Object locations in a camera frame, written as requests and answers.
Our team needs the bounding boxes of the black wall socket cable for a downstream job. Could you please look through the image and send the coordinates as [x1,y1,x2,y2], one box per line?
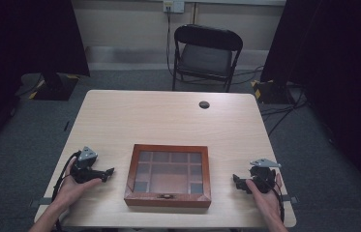
[165,5,176,78]

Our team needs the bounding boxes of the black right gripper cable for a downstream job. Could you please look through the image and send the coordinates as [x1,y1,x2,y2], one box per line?
[266,175,286,224]

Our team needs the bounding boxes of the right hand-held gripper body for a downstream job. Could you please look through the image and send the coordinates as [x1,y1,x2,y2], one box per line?
[247,158,283,194]

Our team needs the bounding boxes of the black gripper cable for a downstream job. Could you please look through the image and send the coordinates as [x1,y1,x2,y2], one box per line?
[266,175,286,224]
[50,150,82,202]

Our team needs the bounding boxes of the grey table edge strap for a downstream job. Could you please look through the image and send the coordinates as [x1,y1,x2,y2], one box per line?
[28,197,54,209]
[280,194,300,205]

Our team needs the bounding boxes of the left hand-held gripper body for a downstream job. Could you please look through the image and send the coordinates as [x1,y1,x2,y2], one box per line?
[70,146,107,185]

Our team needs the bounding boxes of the person's left hand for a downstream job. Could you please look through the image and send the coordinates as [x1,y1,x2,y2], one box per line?
[52,157,104,211]

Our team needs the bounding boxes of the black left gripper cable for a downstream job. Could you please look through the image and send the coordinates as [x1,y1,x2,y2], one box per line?
[50,150,82,202]

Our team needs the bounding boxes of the black floor cables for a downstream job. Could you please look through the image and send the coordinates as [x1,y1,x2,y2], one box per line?
[232,65,312,137]

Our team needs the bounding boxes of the wooden box with glass lid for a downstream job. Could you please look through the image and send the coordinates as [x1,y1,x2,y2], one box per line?
[123,143,213,209]

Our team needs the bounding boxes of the person's right hand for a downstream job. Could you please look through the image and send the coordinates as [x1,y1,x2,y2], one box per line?
[245,172,284,220]

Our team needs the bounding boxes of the white wall socket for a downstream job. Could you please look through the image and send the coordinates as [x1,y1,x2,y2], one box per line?
[163,0,186,15]

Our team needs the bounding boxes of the black folding chair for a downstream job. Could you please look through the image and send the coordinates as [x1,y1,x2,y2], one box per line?
[171,23,244,94]

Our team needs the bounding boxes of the black curtain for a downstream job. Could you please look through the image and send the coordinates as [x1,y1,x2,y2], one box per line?
[259,0,361,207]
[0,0,91,162]

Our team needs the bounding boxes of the black stand base striped tape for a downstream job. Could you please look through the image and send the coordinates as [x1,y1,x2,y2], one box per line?
[28,72,81,102]
[250,78,295,105]

